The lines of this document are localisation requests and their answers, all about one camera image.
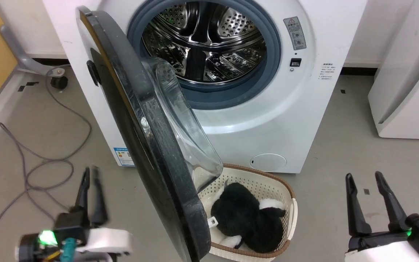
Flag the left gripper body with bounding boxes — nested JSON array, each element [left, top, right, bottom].
[[16, 211, 133, 262]]

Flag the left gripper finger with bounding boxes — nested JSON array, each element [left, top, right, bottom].
[[90, 166, 109, 227], [72, 167, 91, 216]]

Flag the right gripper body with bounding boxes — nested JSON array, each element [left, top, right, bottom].
[[345, 214, 419, 262]]

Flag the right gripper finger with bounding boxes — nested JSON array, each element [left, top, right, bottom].
[[375, 171, 412, 234], [345, 173, 372, 238]]

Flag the black round washer door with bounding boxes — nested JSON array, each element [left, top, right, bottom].
[[76, 5, 224, 262]]

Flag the white front-load washing machine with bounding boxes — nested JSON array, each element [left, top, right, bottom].
[[42, 0, 368, 174]]

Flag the grey rubber door gasket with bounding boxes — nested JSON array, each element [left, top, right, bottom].
[[127, 0, 282, 110]]

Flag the white plastic laundry basket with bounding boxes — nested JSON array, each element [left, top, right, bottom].
[[191, 163, 298, 259]]

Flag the white floor-standing appliance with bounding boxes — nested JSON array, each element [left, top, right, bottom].
[[368, 0, 419, 140]]

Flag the black caster wheel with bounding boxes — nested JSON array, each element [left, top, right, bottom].
[[51, 75, 68, 90]]

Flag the black and white plush toy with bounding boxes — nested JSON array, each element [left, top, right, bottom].
[[207, 182, 287, 254]]

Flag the grey metal stand leg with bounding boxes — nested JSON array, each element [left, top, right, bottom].
[[0, 25, 70, 77]]

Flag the grey warning sticker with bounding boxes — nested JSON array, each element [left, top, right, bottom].
[[283, 16, 307, 51]]

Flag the stainless steel washer drum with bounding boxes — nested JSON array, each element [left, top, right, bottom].
[[142, 0, 268, 83]]

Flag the grey floor cable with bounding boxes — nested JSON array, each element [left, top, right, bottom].
[[0, 65, 93, 262]]

